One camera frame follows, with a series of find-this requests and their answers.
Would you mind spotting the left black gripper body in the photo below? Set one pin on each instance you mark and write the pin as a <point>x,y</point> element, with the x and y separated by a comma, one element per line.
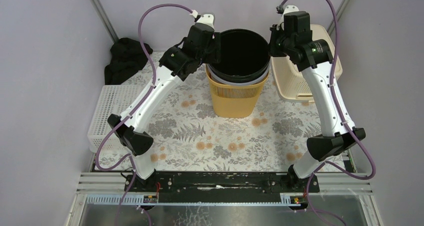
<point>213,47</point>

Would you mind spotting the black round bucket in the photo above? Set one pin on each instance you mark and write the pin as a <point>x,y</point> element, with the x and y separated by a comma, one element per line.
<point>244,56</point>

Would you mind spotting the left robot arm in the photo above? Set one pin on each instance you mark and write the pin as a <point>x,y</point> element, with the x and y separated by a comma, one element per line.
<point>132,124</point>

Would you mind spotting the cream large container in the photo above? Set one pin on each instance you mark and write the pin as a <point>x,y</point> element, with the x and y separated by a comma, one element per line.
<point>290,83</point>

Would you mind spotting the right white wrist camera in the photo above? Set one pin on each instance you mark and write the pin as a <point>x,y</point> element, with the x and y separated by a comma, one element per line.
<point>282,10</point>

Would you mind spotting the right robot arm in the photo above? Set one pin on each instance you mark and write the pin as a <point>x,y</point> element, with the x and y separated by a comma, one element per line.
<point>338,131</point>

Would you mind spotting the yellow plastic waste basket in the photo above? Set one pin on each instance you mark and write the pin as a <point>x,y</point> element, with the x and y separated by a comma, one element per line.
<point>231,101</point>

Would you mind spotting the black crumpled cloth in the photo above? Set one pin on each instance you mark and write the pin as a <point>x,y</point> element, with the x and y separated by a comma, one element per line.
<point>127,58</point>

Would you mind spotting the aluminium frame rail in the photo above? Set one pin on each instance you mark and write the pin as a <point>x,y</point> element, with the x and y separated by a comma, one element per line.
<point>110,186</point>

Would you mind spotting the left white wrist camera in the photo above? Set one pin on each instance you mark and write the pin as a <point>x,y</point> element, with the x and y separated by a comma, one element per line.
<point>206,19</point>

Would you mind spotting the floral patterned table mat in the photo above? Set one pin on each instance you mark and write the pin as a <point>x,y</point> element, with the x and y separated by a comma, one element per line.
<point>188,135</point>

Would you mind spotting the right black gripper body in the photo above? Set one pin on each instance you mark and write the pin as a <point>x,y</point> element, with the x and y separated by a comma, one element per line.
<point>279,43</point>

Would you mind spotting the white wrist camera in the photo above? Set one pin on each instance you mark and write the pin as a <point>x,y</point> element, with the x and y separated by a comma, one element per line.
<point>206,19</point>
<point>282,10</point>

